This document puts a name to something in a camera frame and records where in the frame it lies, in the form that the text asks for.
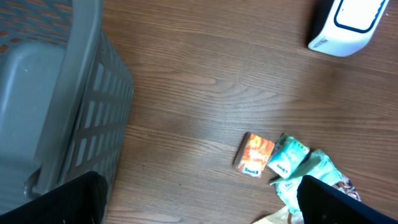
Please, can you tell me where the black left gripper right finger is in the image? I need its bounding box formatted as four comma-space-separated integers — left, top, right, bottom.
297, 175, 397, 224

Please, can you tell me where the brown bread pouch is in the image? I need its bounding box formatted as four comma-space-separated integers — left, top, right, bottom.
254, 175, 363, 224

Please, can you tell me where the orange snack packet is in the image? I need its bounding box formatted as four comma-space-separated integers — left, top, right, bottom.
233, 132, 275, 178

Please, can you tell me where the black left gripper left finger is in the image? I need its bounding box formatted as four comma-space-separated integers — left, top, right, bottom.
1, 171, 108, 224

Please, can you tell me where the long teal wipes pack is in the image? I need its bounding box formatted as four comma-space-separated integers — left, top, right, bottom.
269, 149, 343, 215

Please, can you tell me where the white barcode scanner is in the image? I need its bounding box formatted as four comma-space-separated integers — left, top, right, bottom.
308, 0, 389, 57

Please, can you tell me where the grey plastic shopping basket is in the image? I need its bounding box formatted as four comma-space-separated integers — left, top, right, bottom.
1, 0, 134, 213

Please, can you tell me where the teal gum packet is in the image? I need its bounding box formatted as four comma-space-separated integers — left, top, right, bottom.
267, 133, 310, 179

